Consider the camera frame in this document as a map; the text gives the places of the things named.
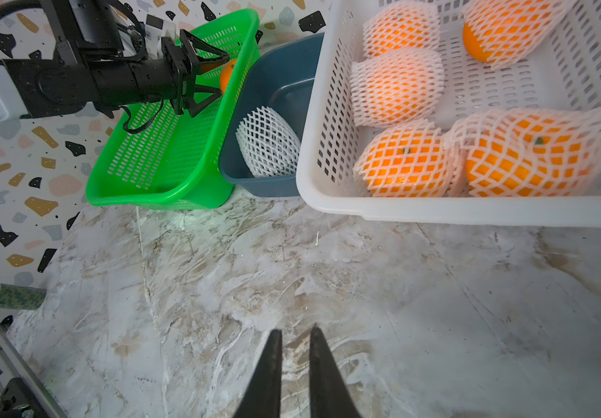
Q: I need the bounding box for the green plastic mesh basket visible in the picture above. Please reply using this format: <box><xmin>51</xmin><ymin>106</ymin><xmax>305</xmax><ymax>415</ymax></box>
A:
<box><xmin>85</xmin><ymin>9</ymin><xmax>260</xmax><ymax>210</ymax></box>

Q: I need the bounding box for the white plastic mesh basket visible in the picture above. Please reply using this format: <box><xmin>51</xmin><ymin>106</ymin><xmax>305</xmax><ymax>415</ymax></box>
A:
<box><xmin>296</xmin><ymin>1</ymin><xmax>601</xmax><ymax>227</ymax></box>

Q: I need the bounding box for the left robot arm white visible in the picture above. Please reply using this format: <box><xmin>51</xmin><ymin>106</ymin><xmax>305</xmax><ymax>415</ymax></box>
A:
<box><xmin>0</xmin><ymin>1</ymin><xmax>230</xmax><ymax>122</ymax></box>

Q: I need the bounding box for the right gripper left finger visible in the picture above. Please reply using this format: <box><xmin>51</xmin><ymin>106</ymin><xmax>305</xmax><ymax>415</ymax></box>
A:
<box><xmin>234</xmin><ymin>329</ymin><xmax>282</xmax><ymax>418</ymax></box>

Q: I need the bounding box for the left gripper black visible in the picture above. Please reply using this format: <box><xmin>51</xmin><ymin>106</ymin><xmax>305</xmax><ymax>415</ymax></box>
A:
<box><xmin>0</xmin><ymin>1</ymin><xmax>231</xmax><ymax>118</ymax></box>

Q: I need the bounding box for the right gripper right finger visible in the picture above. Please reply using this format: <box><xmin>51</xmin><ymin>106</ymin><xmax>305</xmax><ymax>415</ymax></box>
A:
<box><xmin>309</xmin><ymin>326</ymin><xmax>361</xmax><ymax>417</ymax></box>

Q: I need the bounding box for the dark teal plastic bin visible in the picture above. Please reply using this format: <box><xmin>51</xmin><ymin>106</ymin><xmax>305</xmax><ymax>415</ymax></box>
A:
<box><xmin>219</xmin><ymin>33</ymin><xmax>324</xmax><ymax>198</ymax></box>

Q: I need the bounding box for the netted orange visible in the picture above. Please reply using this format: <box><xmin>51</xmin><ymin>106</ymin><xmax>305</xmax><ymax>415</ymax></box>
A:
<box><xmin>353</xmin><ymin>118</ymin><xmax>459</xmax><ymax>198</ymax></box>
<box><xmin>443</xmin><ymin>106</ymin><xmax>601</xmax><ymax>198</ymax></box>
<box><xmin>363</xmin><ymin>1</ymin><xmax>441</xmax><ymax>57</ymax></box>
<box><xmin>350</xmin><ymin>47</ymin><xmax>444</xmax><ymax>128</ymax></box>
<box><xmin>462</xmin><ymin>0</ymin><xmax>574</xmax><ymax>70</ymax></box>

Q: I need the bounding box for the green patterned tape roll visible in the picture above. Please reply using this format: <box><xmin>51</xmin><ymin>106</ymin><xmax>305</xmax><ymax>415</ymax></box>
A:
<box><xmin>0</xmin><ymin>284</ymin><xmax>46</xmax><ymax>310</ymax></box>

